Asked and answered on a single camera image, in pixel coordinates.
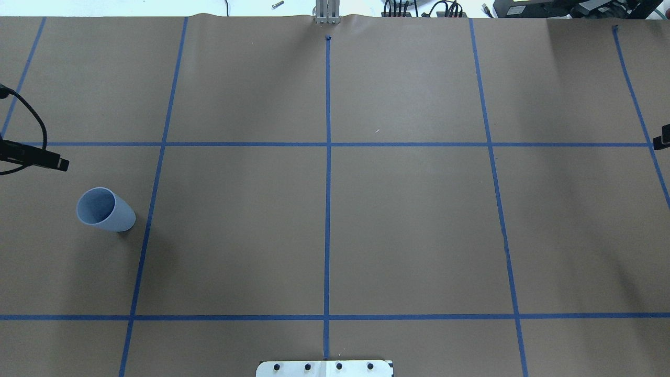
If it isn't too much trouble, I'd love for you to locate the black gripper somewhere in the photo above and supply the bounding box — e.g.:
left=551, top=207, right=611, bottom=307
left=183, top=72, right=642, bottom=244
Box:
left=1, top=139, right=48, bottom=168

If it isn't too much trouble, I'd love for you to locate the blue plastic cup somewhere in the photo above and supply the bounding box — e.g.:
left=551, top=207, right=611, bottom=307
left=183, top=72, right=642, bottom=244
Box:
left=76, top=187, right=136, bottom=233

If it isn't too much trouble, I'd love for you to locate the brown paper table cover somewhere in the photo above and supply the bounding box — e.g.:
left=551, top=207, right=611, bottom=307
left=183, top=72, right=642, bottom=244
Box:
left=2, top=14, right=668, bottom=376

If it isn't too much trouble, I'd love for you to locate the aluminium frame post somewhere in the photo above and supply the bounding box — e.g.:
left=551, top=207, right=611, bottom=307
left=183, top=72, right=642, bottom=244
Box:
left=313, top=0, right=341, bottom=25

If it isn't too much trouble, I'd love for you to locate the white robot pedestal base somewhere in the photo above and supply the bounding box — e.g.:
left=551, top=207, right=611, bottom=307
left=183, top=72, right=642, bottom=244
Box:
left=255, top=360, right=395, bottom=376

